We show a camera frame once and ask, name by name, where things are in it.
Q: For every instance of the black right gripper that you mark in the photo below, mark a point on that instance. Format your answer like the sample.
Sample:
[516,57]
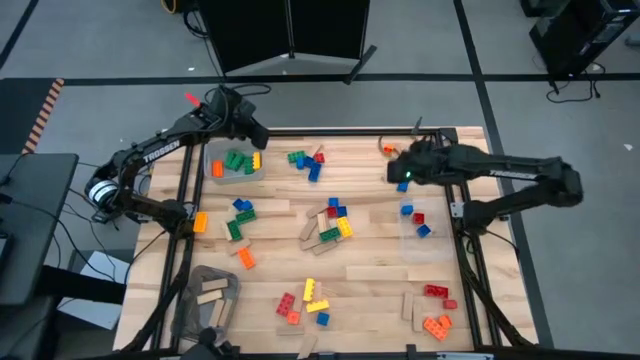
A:
[417,162]

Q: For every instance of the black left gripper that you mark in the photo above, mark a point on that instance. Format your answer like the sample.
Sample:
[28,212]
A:
[232,112]

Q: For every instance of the yellow long brick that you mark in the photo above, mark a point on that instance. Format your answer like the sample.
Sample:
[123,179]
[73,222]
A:
[317,306]
[309,289]
[257,160]
[344,227]

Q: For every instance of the orange square brick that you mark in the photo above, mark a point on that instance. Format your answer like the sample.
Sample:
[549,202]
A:
[388,148]
[293,317]
[445,321]

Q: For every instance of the blue square brick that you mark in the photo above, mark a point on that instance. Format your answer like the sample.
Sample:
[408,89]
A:
[300,163]
[407,210]
[323,318]
[341,211]
[247,205]
[310,161]
[333,202]
[238,203]
[424,230]

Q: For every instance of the orange long brick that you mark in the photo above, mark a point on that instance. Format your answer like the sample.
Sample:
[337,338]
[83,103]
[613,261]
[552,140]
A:
[246,258]
[217,168]
[435,329]

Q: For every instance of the red square brick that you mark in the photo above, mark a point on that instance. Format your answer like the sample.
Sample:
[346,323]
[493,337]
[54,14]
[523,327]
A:
[450,304]
[319,157]
[332,212]
[418,218]

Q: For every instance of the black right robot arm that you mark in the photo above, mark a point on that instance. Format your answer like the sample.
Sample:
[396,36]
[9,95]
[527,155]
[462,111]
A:
[515,172]

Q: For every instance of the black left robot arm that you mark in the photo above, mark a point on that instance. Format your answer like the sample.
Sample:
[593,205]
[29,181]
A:
[161,151]

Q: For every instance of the blue long brick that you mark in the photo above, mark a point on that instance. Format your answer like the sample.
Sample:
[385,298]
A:
[315,172]
[402,186]

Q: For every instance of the white plastic bin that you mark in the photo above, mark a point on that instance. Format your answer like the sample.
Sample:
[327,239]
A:
[235,176]

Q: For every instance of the red tag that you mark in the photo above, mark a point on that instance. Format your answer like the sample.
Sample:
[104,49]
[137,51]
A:
[192,99]

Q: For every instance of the clear plastic bin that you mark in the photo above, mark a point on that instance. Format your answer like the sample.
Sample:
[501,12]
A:
[430,250]

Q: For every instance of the amber long brick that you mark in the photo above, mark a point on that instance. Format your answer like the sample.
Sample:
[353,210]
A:
[200,222]

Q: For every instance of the black folding screen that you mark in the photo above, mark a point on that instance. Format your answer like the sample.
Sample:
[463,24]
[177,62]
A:
[250,30]

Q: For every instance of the red long brick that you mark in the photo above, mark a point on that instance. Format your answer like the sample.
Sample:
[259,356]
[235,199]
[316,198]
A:
[436,291]
[286,304]

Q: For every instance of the dark smoked plastic bin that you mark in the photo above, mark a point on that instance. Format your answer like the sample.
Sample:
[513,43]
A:
[187,310]

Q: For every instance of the black equipment rack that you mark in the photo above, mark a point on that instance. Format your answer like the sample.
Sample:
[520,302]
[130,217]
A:
[575,30]

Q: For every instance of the orange black hazard strip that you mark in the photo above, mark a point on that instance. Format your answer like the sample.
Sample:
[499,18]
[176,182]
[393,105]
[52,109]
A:
[45,112]

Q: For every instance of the black side desk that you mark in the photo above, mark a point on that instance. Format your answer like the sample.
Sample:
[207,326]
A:
[30,225]

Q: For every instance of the black aluminium table frame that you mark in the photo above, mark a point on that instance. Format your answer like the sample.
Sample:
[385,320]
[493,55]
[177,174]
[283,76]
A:
[350,133]

